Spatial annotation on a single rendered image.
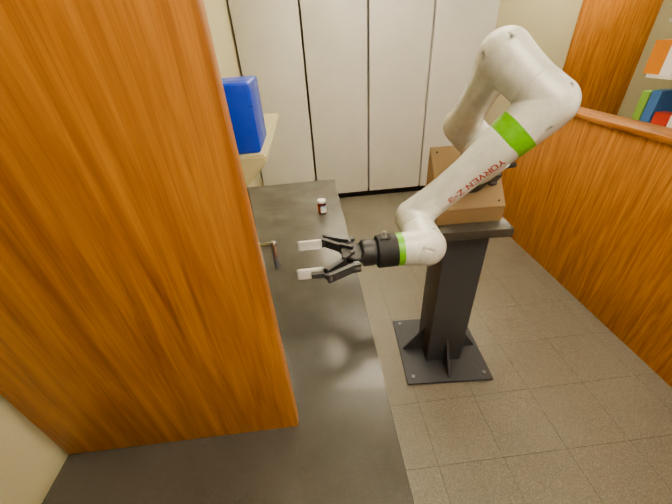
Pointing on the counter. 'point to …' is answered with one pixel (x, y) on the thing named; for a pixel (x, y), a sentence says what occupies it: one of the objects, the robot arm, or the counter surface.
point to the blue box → (245, 112)
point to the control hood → (252, 162)
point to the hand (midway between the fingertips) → (301, 259)
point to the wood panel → (128, 232)
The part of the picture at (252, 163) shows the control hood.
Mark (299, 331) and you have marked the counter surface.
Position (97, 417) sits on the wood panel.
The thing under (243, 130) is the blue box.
